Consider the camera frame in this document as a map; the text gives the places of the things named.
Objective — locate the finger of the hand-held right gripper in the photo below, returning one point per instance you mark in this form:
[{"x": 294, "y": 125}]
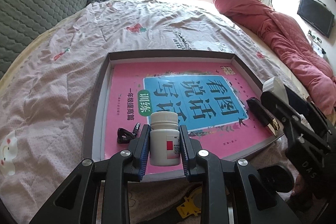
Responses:
[
  {"x": 278, "y": 106},
  {"x": 296, "y": 98}
]

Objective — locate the cluttered white tv cabinet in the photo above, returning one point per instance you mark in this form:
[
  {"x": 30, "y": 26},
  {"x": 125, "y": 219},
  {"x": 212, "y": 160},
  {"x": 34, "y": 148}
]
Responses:
[{"x": 317, "y": 41}]

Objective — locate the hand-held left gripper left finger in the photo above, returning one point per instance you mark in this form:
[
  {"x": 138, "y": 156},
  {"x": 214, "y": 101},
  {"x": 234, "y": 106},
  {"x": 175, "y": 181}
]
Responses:
[{"x": 143, "y": 158}]

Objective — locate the white pill bottle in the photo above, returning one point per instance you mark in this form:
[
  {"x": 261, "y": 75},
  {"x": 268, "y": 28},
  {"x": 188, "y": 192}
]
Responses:
[{"x": 161, "y": 145}]

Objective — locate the pink printed bed blanket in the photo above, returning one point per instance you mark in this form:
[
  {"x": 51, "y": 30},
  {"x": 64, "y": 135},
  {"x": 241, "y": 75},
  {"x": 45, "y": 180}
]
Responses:
[{"x": 78, "y": 29}]

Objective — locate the black flat television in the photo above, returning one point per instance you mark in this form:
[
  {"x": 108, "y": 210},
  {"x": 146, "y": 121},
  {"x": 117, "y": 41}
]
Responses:
[{"x": 315, "y": 15}]

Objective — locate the small black clip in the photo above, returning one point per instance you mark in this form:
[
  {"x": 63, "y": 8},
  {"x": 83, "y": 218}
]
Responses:
[{"x": 123, "y": 136}]

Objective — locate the yellow and black wristwatch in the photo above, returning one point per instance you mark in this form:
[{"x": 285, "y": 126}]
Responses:
[{"x": 189, "y": 207}]

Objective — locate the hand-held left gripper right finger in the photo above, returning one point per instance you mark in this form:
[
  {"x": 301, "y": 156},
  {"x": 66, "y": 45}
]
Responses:
[{"x": 185, "y": 158}]

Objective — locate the red quilted duvet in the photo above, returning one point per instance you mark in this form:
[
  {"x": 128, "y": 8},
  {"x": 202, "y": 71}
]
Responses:
[{"x": 275, "y": 24}]

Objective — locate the pink and blue book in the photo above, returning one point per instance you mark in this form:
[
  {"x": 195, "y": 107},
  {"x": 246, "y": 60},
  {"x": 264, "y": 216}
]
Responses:
[{"x": 126, "y": 77}]

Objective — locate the cream bed sheet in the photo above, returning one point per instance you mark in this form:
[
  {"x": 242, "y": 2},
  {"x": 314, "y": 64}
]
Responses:
[{"x": 262, "y": 50}]

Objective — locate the grey cardboard box tray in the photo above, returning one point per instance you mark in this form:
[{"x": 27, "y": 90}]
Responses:
[{"x": 97, "y": 98}]

